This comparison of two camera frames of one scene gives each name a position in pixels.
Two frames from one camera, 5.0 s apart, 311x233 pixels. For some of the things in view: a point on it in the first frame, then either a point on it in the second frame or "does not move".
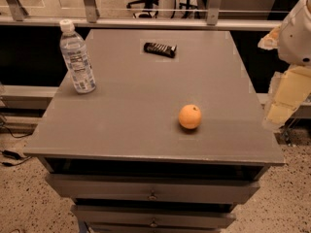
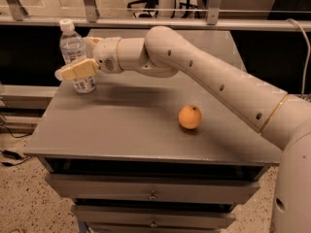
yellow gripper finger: (271, 40) → (90, 42)
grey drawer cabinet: (171, 140) does not move
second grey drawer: (155, 216) does not move
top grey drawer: (155, 189) does not move
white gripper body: (295, 38) → (106, 54)
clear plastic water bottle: (76, 54) does not move
